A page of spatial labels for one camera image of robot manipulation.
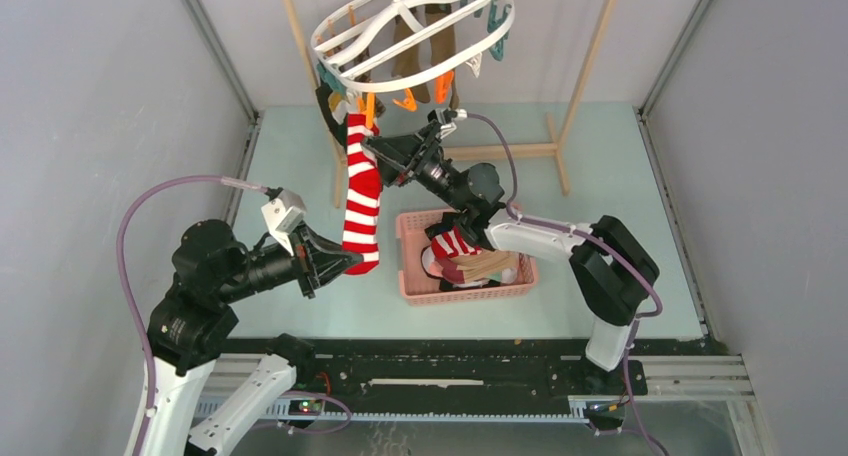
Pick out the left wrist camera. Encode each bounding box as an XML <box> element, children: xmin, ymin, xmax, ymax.
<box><xmin>261</xmin><ymin>188</ymin><xmax>307</xmax><ymax>255</ymax></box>

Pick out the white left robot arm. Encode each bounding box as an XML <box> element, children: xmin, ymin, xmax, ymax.
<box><xmin>125</xmin><ymin>219</ymin><xmax>362</xmax><ymax>455</ymax></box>

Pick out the white oval clip hanger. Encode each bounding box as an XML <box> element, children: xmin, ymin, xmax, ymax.
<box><xmin>309</xmin><ymin>0</ymin><xmax>516</xmax><ymax>95</ymax></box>

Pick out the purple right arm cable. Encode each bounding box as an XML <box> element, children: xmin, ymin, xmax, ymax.
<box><xmin>463</xmin><ymin>111</ymin><xmax>670</xmax><ymax>456</ymax></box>

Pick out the wooden hanger rack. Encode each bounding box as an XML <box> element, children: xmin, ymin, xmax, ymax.
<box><xmin>274</xmin><ymin>0</ymin><xmax>627</xmax><ymax>209</ymax></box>

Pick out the red white striped sock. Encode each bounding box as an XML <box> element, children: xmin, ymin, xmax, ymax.
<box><xmin>342</xmin><ymin>113</ymin><xmax>383</xmax><ymax>276</ymax></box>
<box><xmin>430</xmin><ymin>226</ymin><xmax>483</xmax><ymax>259</ymax></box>

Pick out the black blue white sock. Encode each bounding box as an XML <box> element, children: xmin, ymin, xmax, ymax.
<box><xmin>425</xmin><ymin>212</ymin><xmax>462</xmax><ymax>241</ymax></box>

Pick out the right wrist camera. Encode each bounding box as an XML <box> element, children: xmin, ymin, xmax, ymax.
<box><xmin>427</xmin><ymin>108</ymin><xmax>468</xmax><ymax>140</ymax></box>

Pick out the pink plastic basket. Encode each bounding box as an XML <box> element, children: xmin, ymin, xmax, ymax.
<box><xmin>396</xmin><ymin>210</ymin><xmax>538</xmax><ymax>305</ymax></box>

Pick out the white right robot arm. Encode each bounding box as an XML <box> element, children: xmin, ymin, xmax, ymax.
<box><xmin>363</xmin><ymin>124</ymin><xmax>659</xmax><ymax>394</ymax></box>

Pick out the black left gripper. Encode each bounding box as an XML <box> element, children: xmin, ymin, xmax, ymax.
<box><xmin>219</xmin><ymin>217</ymin><xmax>366</xmax><ymax>301</ymax></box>

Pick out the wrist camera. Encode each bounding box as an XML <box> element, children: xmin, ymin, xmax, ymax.
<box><xmin>427</xmin><ymin>108</ymin><xmax>468</xmax><ymax>140</ymax></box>
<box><xmin>261</xmin><ymin>188</ymin><xmax>307</xmax><ymax>255</ymax></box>

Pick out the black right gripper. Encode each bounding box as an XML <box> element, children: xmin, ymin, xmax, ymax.
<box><xmin>354</xmin><ymin>120</ymin><xmax>471</xmax><ymax>214</ymax></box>

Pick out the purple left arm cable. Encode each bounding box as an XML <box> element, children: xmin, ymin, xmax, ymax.
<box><xmin>115</xmin><ymin>175</ymin><xmax>354</xmax><ymax>456</ymax></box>

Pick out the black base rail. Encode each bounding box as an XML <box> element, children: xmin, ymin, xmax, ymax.
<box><xmin>211</xmin><ymin>336</ymin><xmax>664</xmax><ymax>418</ymax></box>

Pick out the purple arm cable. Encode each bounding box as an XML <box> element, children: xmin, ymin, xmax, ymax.
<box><xmin>463</xmin><ymin>111</ymin><xmax>670</xmax><ymax>456</ymax></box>
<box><xmin>115</xmin><ymin>175</ymin><xmax>354</xmax><ymax>456</ymax></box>

